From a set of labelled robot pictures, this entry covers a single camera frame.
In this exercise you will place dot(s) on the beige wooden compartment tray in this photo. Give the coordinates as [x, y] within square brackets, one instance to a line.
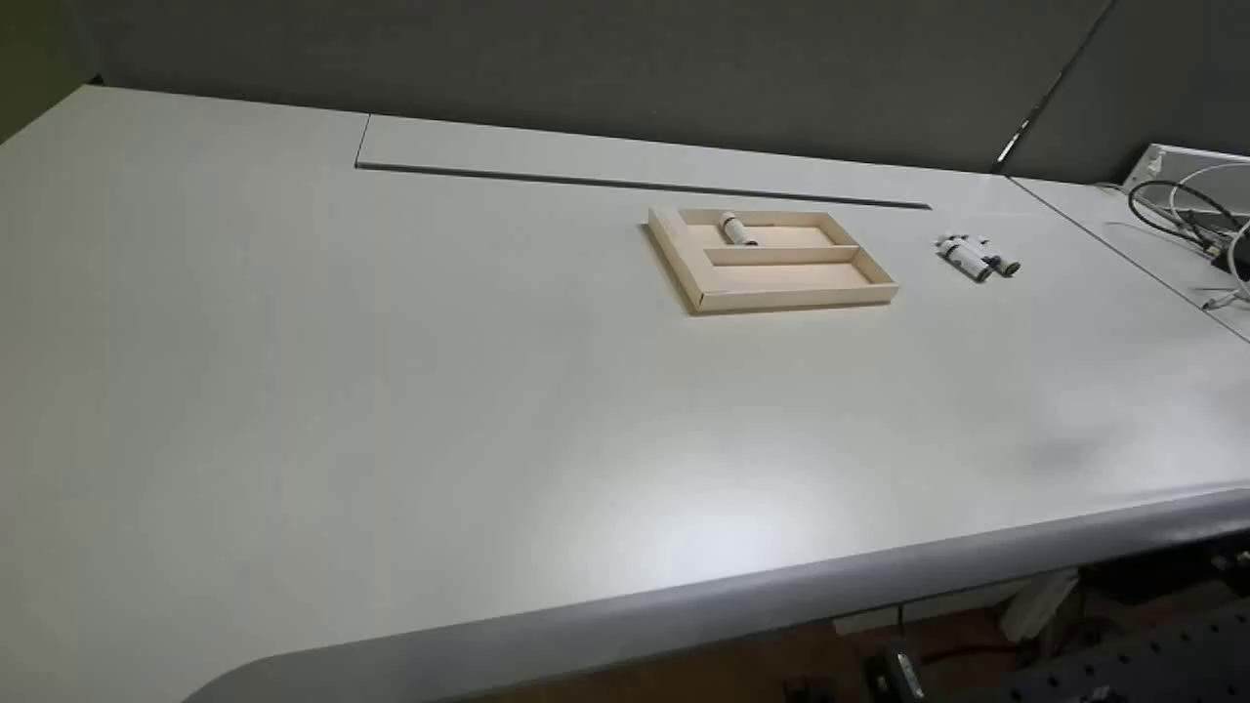
[705, 278]

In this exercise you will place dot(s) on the small white vial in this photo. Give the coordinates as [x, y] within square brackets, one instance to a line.
[739, 233]

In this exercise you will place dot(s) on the blue band vial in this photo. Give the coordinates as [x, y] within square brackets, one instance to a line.
[982, 266]

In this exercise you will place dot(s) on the grey fabric partition panel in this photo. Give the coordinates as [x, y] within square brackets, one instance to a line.
[588, 63]
[1157, 81]

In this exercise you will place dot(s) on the small black cylinder object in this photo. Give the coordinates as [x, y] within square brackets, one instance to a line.
[897, 675]

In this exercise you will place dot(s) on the white table leg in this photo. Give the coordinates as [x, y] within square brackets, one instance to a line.
[1039, 607]

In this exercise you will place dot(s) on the white box device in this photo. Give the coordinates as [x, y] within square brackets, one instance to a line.
[1193, 161]

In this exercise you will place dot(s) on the black perforated board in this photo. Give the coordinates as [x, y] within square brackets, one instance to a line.
[1147, 667]

